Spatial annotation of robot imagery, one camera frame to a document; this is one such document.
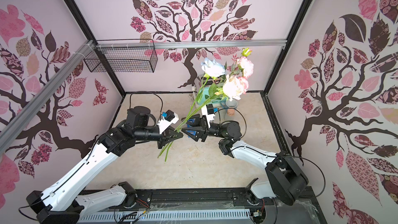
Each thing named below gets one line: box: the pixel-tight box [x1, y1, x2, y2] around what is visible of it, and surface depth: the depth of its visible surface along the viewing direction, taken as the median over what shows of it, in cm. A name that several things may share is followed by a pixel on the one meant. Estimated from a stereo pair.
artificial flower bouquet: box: [157, 48, 254, 162], surface depth 50 cm
